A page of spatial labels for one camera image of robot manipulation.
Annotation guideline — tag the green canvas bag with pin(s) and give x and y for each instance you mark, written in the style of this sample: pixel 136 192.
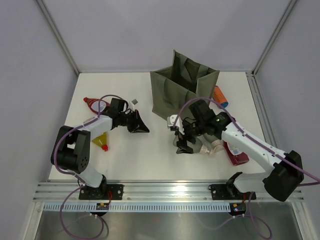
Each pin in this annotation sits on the green canvas bag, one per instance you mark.
pixel 180 82

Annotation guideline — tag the right aluminium frame post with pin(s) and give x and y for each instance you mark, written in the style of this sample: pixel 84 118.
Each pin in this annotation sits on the right aluminium frame post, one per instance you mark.
pixel 275 34

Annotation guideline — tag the red bottle on left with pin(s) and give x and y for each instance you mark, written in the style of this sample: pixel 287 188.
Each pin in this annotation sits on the red bottle on left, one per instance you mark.
pixel 96 105

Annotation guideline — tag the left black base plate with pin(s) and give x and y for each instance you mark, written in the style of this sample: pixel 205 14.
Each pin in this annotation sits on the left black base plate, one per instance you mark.
pixel 113 191

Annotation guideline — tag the aluminium frame post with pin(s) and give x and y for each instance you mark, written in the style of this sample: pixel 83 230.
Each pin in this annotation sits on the aluminium frame post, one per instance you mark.
pixel 275 34
pixel 57 35

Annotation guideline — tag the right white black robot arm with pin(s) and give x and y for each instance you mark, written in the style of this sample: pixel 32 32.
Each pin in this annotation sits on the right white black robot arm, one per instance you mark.
pixel 282 171

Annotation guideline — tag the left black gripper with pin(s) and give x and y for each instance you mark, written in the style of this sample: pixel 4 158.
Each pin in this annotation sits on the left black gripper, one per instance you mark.
pixel 138 126

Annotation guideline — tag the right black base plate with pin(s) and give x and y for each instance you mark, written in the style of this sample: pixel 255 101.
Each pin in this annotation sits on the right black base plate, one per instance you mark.
pixel 227 192

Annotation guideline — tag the yellow bottle red cap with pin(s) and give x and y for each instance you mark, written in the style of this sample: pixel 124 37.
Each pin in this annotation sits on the yellow bottle red cap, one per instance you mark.
pixel 101 141

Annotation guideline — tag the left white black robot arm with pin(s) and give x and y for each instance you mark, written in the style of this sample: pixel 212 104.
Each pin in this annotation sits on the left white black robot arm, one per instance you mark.
pixel 71 152

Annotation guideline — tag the green bottle beige cap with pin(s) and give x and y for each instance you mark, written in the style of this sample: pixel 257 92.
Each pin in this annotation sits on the green bottle beige cap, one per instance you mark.
pixel 215 143

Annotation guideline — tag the red bottle on right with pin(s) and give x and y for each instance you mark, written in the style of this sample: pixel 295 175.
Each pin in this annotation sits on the red bottle on right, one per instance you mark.
pixel 235 155

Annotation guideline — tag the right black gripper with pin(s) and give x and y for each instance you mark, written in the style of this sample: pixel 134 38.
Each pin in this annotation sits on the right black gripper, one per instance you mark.
pixel 182 144

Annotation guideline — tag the aluminium mounting rail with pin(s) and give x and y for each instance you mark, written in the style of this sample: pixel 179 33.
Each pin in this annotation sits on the aluminium mounting rail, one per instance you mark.
pixel 184 191

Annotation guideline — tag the orange bottle blue base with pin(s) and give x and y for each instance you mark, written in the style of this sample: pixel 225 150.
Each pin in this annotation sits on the orange bottle blue base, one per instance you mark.
pixel 219 97

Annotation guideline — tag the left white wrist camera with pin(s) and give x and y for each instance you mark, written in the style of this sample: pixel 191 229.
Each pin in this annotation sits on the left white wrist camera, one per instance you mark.
pixel 132 104

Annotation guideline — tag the green pump bottle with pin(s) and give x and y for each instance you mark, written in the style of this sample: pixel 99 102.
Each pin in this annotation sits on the green pump bottle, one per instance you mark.
pixel 198 146

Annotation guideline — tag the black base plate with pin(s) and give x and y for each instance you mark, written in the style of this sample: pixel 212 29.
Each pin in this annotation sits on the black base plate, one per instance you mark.
pixel 227 192
pixel 113 191

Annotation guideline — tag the white slotted cable duct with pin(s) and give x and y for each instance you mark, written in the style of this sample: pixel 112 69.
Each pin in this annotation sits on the white slotted cable duct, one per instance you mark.
pixel 149 207

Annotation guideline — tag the left aluminium frame post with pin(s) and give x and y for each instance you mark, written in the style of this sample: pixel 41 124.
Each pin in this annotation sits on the left aluminium frame post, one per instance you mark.
pixel 57 35

